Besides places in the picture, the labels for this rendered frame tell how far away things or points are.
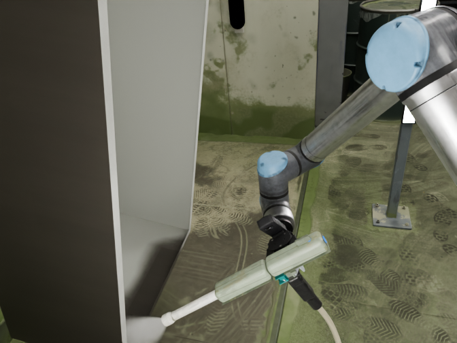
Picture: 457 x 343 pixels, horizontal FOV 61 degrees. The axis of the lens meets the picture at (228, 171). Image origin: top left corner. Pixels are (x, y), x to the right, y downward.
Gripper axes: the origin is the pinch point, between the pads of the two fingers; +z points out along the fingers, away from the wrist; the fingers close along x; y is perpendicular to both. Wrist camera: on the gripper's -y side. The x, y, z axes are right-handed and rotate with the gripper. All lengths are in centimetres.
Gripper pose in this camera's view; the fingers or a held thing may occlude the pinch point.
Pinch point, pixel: (287, 271)
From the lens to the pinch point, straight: 100.2
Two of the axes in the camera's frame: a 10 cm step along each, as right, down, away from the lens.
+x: -8.2, 5.1, 2.6
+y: 5.7, 7.1, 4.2
